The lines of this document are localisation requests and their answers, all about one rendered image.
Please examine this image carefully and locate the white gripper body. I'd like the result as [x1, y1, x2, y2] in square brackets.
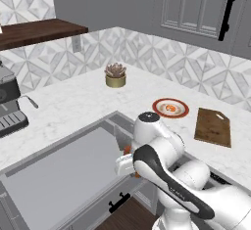
[114, 153, 136, 177]

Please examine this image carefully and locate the grey lower drawer front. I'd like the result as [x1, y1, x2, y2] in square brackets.
[55, 174, 155, 230]

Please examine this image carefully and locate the red rimmed white plate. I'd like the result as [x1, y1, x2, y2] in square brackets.
[151, 97, 190, 119]

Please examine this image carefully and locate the orange piece of meat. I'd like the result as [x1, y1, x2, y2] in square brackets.
[164, 104, 177, 114]

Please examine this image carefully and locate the brown wooden cutting board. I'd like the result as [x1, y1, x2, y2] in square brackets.
[193, 107, 232, 149]

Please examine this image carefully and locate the succulent in gold pot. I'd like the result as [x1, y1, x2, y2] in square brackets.
[104, 62, 128, 89]

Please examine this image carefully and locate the grey black coffee machine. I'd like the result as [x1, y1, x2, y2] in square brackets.
[0, 61, 40, 139]

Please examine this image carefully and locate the dark wooden shelf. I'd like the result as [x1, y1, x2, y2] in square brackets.
[0, 18, 89, 52]

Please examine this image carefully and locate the grey panelled cupboard door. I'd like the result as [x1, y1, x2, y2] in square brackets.
[153, 0, 251, 61]

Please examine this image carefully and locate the short black drawer handle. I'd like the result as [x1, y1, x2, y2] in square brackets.
[108, 191, 132, 214]

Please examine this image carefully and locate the grey wall socket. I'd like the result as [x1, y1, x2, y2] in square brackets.
[71, 35, 82, 54]

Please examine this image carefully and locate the long black cupboard handle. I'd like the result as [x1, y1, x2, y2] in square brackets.
[218, 0, 239, 42]

